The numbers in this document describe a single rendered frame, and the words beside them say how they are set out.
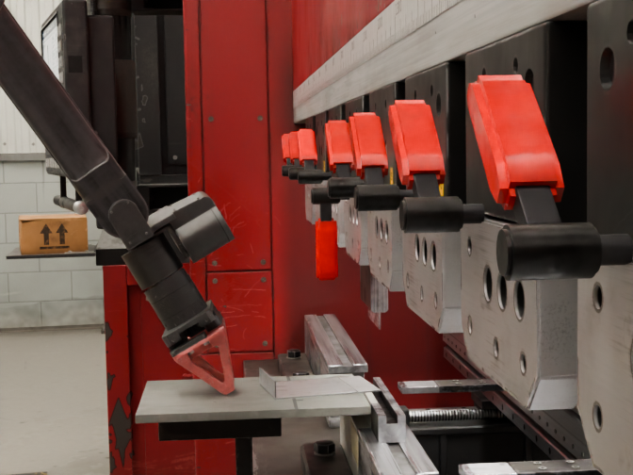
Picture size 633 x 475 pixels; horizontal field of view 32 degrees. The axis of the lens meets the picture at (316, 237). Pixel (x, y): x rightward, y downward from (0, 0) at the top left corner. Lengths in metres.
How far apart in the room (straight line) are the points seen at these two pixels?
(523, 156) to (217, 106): 1.78
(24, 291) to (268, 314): 6.13
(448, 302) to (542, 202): 0.30
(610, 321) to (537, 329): 0.09
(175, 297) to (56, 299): 6.93
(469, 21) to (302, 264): 1.58
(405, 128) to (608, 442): 0.25
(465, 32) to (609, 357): 0.27
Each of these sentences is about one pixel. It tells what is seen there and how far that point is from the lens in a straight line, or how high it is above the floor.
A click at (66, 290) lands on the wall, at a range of 8.20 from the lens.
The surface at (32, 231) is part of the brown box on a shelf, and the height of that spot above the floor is 1.06.
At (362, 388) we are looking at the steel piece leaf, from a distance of 1.32.
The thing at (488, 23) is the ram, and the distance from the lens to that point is 0.56.
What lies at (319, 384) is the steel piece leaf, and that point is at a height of 1.00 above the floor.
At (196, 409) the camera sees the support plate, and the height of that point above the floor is 1.00.
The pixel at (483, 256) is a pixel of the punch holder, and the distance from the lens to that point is 0.55.
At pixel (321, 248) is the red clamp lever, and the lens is 1.13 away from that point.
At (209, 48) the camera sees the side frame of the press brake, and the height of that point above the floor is 1.49.
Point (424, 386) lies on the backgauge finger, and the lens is 1.31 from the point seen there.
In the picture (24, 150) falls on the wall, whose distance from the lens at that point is 8.14.
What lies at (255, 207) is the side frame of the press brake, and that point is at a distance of 2.14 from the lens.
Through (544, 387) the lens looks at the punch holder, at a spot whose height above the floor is 1.19.
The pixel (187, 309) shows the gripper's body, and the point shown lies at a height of 1.10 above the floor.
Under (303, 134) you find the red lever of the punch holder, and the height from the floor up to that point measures 1.31.
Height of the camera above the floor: 1.29
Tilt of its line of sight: 5 degrees down
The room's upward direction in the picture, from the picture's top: 1 degrees counter-clockwise
